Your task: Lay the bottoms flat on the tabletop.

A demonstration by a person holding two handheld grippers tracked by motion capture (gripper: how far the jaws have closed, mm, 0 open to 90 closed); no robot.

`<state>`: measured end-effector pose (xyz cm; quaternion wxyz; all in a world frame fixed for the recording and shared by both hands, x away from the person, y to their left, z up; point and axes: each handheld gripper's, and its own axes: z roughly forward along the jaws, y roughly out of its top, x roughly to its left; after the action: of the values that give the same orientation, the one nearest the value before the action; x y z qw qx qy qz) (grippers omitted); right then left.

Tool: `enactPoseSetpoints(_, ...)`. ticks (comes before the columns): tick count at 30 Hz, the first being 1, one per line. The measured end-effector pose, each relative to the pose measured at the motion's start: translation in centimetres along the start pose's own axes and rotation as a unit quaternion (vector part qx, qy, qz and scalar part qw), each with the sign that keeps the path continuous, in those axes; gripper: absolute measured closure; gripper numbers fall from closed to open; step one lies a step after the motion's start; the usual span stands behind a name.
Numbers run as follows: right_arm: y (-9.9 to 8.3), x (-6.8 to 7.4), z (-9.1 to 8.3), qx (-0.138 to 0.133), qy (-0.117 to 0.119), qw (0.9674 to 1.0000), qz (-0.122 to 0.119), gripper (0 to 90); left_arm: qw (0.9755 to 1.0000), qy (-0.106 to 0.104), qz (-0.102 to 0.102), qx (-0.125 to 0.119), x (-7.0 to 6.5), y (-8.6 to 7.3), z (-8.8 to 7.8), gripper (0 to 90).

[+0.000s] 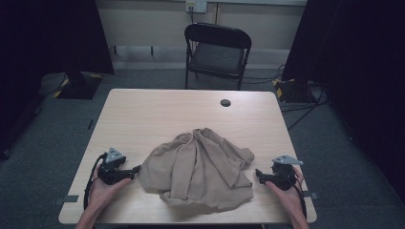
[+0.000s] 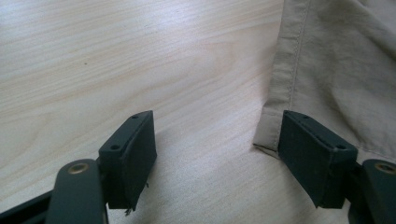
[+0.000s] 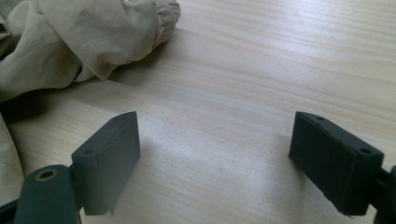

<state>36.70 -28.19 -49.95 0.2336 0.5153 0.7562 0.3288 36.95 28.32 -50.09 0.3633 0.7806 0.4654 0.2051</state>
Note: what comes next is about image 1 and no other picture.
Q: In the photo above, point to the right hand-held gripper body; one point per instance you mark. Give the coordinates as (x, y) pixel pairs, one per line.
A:
(283, 178)

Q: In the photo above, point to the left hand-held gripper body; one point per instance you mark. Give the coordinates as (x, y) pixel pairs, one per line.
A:
(111, 171)

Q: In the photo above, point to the beige shorts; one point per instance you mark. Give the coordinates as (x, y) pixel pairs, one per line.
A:
(197, 171)

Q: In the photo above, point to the person's left hand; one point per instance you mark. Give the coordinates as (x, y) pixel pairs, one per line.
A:
(103, 194)

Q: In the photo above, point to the person's right hand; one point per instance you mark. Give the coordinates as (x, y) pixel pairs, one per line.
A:
(291, 200)

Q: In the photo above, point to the small dark floor object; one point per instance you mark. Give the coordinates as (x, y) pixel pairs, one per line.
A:
(90, 124)

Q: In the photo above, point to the black table grommet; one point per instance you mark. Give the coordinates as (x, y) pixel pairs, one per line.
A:
(225, 102)

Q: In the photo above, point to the striped stand base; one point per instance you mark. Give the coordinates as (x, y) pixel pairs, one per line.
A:
(293, 92)

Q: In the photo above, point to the black stand base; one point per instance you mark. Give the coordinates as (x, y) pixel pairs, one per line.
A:
(79, 89)

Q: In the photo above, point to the black folding chair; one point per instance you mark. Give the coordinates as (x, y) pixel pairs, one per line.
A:
(218, 57)

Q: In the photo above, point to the dark curtain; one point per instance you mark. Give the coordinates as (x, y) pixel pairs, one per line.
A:
(47, 38)
(359, 63)

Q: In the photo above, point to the white wall socket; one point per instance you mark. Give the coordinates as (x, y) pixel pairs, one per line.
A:
(196, 5)

